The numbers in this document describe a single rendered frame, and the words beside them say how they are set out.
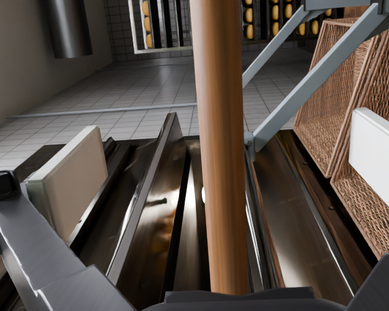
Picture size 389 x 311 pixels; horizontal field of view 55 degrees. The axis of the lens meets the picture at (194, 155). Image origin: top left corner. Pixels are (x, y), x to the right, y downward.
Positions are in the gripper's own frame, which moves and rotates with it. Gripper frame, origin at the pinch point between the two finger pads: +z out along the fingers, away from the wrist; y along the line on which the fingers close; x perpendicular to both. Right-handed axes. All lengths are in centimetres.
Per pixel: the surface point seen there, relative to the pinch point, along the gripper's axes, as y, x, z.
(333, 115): 52, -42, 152
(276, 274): 3.9, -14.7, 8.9
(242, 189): 1.1, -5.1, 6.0
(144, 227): -19, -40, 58
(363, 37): 22.1, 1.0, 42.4
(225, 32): 0.5, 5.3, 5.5
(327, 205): 31, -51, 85
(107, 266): -23, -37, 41
